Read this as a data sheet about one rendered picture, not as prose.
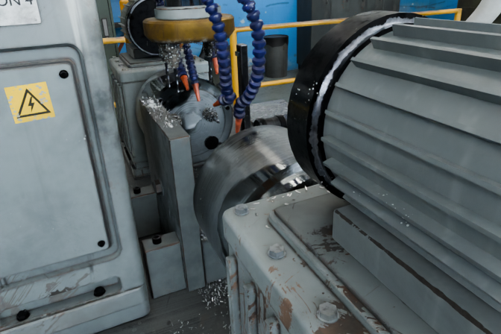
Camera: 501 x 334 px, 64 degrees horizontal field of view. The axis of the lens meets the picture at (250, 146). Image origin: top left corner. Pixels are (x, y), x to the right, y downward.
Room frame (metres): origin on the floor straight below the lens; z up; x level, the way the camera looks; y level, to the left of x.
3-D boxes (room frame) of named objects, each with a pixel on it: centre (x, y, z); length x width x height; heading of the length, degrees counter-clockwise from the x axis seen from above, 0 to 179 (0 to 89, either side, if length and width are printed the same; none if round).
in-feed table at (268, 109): (1.50, -0.09, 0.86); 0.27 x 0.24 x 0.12; 23
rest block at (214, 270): (0.72, 0.09, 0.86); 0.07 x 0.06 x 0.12; 23
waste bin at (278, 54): (6.16, -0.45, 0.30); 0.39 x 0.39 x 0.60
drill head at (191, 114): (1.15, 0.21, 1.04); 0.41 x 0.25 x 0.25; 23
